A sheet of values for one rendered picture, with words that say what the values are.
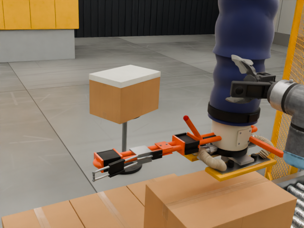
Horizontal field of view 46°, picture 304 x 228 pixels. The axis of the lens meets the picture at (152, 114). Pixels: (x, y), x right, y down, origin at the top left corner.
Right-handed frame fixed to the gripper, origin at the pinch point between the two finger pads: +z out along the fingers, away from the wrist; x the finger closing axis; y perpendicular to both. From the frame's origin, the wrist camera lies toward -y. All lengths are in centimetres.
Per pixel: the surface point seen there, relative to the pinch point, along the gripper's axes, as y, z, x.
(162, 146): -9.6, 20.7, -32.4
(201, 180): 23, 33, -63
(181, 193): 8, 27, -63
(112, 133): 100, 296, -157
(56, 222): -36, 84, -103
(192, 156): 12, 28, -45
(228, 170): 17.0, 9.6, -44.3
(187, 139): 2.8, 21.4, -32.1
